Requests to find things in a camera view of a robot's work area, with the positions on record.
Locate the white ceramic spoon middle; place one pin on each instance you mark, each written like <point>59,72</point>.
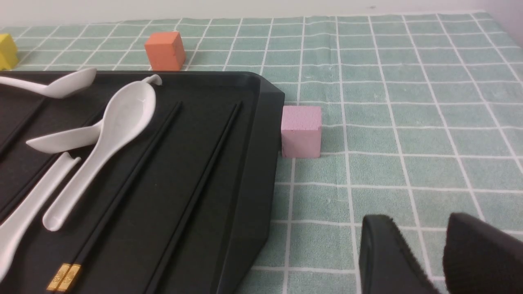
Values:
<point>67,140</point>

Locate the pink foam cube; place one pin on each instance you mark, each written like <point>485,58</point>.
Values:
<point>301,131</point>

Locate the black chopsticks right pair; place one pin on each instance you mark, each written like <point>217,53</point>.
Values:
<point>193,176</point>

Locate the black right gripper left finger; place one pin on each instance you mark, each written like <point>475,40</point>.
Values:
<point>387,264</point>

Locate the white ceramic spoon top left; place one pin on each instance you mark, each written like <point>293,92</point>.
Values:
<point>59,89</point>

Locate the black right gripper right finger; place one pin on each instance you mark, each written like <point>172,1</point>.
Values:
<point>481,259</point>

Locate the black plastic tray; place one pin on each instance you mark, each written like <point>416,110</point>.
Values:
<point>230,221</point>

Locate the black chopsticks with gold band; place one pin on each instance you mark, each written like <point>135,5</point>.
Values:
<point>91,214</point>

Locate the yellow foam cube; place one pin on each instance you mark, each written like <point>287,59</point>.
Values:
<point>8,52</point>

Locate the green checkered tablecloth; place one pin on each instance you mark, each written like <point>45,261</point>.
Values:
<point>422,117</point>

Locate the large white ceramic spoon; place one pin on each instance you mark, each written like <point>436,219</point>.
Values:
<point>127,114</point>

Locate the white ceramic spoon lower left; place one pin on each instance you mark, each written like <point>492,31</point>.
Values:
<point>14,227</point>

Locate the orange foam cube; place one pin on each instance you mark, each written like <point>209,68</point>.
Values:
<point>165,51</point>

